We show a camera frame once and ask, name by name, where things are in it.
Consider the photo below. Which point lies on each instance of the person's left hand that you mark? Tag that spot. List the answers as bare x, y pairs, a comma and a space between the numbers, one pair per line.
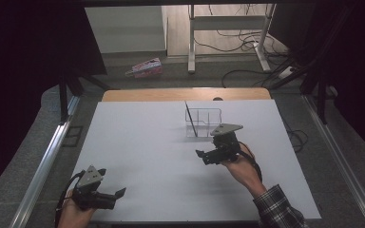
72, 218

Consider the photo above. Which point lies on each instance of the thin black brush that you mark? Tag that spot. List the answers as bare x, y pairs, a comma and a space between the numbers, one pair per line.
191, 119

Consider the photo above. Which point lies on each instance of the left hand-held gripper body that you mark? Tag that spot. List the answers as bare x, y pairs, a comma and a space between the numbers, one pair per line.
90, 199

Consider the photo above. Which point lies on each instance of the wooden table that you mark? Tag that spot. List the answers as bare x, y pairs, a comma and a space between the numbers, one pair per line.
171, 94

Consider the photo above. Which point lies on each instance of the white metal desk frame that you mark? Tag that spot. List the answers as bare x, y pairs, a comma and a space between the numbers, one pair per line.
228, 22

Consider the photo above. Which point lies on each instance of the aluminium rail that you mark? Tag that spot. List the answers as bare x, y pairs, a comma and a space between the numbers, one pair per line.
44, 164
339, 152

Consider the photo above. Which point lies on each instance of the clear acrylic organizer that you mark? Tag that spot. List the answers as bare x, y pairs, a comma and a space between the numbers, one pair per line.
204, 118

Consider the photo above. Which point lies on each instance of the person's right hand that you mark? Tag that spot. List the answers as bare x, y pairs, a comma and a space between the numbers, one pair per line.
245, 172

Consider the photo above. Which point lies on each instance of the white cabinet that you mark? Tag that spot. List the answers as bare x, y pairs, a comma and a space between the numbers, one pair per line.
123, 28

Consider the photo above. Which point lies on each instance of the pink patterned box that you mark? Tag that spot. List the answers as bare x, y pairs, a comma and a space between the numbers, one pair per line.
145, 68

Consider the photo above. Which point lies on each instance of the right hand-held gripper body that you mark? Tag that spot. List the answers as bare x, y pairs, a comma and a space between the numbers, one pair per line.
225, 148

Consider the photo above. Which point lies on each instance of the black metal stand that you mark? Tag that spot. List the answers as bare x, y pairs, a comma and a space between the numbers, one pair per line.
322, 101
63, 98

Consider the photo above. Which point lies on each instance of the white power strip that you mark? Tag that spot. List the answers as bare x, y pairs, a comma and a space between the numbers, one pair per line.
286, 72

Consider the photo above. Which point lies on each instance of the black curtain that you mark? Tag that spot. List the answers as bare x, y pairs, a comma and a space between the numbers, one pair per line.
28, 63
361, 63

